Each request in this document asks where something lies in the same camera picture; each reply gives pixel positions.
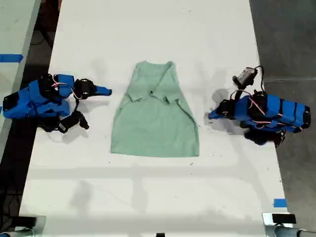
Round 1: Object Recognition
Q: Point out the long blue tape strip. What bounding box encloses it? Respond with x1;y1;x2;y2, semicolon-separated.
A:
0;53;24;63

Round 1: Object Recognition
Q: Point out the white side table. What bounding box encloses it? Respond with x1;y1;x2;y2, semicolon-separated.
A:
0;0;42;158

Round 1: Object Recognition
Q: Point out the pale green T-shirt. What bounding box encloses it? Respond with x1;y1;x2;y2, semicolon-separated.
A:
110;60;200;158

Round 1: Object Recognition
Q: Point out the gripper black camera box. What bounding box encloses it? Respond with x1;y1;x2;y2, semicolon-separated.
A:
233;66;259;88
57;111;90;134

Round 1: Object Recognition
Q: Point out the metal table clamp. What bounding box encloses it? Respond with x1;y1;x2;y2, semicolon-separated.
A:
262;212;307;237
0;215;47;237

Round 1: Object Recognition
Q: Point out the small black box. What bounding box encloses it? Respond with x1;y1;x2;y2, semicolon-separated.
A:
17;216;38;227
272;213;297;225

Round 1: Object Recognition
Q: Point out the short blue tape strip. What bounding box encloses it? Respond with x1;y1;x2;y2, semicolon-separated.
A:
273;198;288;208

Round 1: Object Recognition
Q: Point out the black floor cable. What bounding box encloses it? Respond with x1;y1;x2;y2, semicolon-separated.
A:
0;194;22;232
31;22;54;49

